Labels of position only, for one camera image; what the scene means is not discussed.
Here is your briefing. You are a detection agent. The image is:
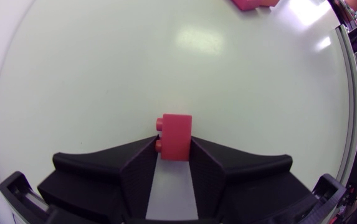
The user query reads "red toy brick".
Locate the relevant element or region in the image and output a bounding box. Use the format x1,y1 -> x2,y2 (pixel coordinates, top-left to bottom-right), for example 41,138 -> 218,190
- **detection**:
155,113 -> 193,162
231,0 -> 262,12

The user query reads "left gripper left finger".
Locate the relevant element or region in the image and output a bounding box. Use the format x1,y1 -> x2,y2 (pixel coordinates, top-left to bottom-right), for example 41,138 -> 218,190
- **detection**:
37,134 -> 160,224

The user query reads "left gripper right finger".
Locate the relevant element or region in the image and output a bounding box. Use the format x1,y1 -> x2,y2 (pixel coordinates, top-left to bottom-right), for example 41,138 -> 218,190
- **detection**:
188,136 -> 320,224

